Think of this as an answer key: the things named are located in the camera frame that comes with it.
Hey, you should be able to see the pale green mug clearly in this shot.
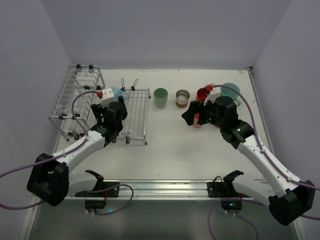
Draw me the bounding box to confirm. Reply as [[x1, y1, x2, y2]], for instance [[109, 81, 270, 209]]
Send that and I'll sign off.
[[220, 82, 241, 107]]

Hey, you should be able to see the light blue mug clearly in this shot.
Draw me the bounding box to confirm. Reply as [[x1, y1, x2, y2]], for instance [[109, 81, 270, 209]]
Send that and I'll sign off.
[[111, 86, 130, 102]]

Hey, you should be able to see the left black controller box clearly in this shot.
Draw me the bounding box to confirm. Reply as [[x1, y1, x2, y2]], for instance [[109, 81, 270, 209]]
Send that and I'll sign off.
[[84, 200, 106, 212]]

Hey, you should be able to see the black controller box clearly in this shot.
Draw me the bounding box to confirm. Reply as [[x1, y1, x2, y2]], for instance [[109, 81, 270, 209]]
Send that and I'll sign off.
[[220, 200, 243, 214], [84, 200, 106, 212]]

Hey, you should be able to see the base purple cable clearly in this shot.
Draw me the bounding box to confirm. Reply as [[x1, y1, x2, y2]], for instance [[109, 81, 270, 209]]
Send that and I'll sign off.
[[207, 197, 263, 240], [87, 184, 134, 216]]

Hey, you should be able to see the aluminium mounting rail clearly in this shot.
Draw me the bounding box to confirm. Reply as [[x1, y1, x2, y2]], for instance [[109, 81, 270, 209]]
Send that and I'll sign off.
[[67, 178, 296, 201]]

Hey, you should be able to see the metal wire dish rack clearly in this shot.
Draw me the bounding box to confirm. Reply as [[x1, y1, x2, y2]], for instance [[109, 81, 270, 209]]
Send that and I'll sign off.
[[48, 64, 151, 144]]

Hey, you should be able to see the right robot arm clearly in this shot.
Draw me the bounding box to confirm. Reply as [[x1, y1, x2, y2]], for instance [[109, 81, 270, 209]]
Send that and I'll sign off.
[[181, 96, 318, 226]]

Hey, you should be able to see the light green tumbler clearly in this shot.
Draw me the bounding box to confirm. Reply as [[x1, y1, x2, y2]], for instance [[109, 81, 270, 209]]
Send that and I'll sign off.
[[153, 88, 168, 109]]

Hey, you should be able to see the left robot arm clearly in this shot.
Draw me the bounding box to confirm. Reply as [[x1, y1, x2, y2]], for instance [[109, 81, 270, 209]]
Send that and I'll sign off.
[[26, 101, 128, 207]]

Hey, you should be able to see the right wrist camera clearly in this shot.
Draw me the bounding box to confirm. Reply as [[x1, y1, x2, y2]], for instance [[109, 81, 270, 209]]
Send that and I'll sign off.
[[203, 83, 221, 106]]

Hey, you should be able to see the right black controller box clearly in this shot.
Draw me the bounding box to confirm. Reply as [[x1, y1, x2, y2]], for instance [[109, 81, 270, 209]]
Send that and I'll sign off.
[[220, 200, 243, 214]]

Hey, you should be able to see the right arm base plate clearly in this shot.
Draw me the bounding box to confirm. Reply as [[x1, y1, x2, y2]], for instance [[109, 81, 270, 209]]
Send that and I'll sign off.
[[206, 181, 240, 198]]

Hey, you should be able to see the red mug black handle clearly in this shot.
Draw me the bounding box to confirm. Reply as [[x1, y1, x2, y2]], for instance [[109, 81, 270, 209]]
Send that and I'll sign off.
[[195, 88, 208, 102]]

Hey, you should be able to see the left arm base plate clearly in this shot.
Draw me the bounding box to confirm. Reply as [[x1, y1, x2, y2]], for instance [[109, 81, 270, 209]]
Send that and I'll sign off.
[[75, 181, 120, 198]]

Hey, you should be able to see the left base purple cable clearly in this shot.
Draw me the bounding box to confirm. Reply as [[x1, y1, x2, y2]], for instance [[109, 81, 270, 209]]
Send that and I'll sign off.
[[87, 184, 134, 216]]

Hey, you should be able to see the pink cup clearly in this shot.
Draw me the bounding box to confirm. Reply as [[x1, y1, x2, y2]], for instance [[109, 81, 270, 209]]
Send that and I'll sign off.
[[193, 113, 201, 128]]

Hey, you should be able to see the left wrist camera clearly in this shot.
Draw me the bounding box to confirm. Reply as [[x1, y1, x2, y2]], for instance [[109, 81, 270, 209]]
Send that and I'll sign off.
[[101, 88, 116, 107]]

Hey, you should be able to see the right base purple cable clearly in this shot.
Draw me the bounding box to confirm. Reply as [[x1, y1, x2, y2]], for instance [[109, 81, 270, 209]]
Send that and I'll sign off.
[[207, 197, 263, 240]]

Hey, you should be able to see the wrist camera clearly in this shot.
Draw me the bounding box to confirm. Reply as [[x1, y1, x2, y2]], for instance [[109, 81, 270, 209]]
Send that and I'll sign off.
[[101, 88, 116, 107], [203, 83, 221, 106]]

